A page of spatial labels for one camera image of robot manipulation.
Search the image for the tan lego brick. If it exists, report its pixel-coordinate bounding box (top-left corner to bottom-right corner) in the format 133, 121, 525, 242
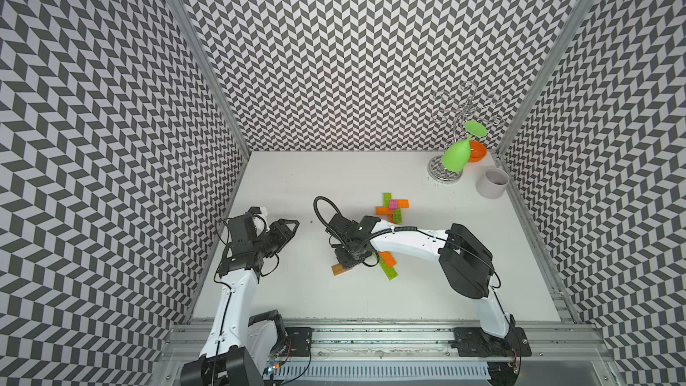
332, 264, 348, 276

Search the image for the green lego brick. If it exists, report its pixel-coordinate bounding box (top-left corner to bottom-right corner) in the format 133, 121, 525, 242
379, 261, 398, 281
392, 209, 403, 224
382, 192, 392, 207

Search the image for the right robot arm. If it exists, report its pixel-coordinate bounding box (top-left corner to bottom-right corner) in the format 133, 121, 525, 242
323, 213, 512, 340

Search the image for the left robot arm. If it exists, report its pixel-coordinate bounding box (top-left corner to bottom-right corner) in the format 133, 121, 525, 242
180, 207, 299, 385

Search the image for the green plastic wine glass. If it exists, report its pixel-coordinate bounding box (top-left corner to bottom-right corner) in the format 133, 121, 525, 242
441, 120, 488, 173

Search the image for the grey cup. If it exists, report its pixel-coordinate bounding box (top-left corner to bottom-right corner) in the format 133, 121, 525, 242
475, 167, 510, 199

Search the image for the orange plastic bowl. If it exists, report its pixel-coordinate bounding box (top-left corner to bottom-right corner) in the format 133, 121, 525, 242
468, 140, 488, 163

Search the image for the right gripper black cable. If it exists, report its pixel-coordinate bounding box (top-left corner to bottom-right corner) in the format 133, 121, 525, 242
313, 196, 344, 242

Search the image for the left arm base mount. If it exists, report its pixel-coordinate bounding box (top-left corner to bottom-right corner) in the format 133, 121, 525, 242
272, 327, 314, 359

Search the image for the aluminium front rail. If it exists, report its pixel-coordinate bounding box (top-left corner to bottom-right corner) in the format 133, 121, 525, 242
154, 318, 617, 386

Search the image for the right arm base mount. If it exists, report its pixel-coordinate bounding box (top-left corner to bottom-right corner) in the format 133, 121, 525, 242
450, 327, 532, 358

